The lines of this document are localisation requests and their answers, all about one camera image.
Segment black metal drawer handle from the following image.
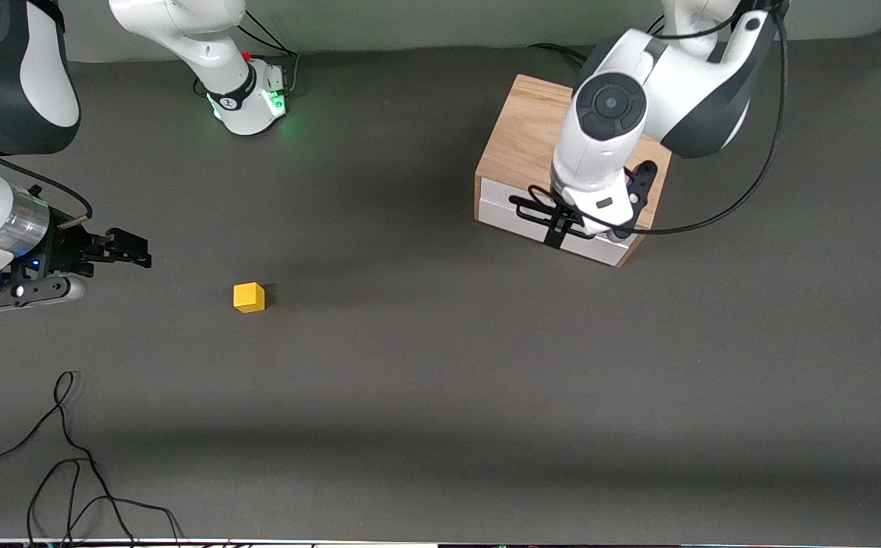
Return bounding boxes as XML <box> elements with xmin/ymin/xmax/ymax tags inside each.
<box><xmin>509</xmin><ymin>196</ymin><xmax>610</xmax><ymax>241</ymax></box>

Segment white-fronted wooden drawer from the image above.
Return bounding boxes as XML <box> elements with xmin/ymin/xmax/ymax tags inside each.
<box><xmin>479</xmin><ymin>177</ymin><xmax>644</xmax><ymax>266</ymax></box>

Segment yellow wooden cube block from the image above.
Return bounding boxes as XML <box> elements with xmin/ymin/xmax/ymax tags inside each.
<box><xmin>233</xmin><ymin>282</ymin><xmax>266</xmax><ymax>314</ymax></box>

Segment wooden drawer cabinet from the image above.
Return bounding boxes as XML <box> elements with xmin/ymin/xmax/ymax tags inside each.
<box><xmin>474</xmin><ymin>74</ymin><xmax>674</xmax><ymax>268</ymax></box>

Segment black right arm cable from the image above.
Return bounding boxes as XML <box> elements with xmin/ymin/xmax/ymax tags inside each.
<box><xmin>0</xmin><ymin>133</ymin><xmax>94</xmax><ymax>229</ymax></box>

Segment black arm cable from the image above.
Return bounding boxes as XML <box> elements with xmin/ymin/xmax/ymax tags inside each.
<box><xmin>526</xmin><ymin>0</ymin><xmax>790</xmax><ymax>236</ymax></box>
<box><xmin>0</xmin><ymin>133</ymin><xmax>94</xmax><ymax>229</ymax></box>

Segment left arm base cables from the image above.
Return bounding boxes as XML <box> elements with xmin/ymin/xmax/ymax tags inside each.
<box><xmin>528</xmin><ymin>15</ymin><xmax>666</xmax><ymax>73</ymax></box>

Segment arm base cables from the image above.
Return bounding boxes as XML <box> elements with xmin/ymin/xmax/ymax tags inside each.
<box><xmin>528</xmin><ymin>15</ymin><xmax>666</xmax><ymax>73</ymax></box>
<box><xmin>231</xmin><ymin>9</ymin><xmax>301</xmax><ymax>100</ymax></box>

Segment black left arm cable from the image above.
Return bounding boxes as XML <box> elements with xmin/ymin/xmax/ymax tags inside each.
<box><xmin>526</xmin><ymin>0</ymin><xmax>790</xmax><ymax>236</ymax></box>

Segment thin black loose cable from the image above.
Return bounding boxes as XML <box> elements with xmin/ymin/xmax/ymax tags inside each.
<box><xmin>0</xmin><ymin>371</ymin><xmax>186</xmax><ymax>548</ymax></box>

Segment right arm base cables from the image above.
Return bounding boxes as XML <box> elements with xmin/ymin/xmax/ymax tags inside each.
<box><xmin>231</xmin><ymin>9</ymin><xmax>301</xmax><ymax>100</ymax></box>

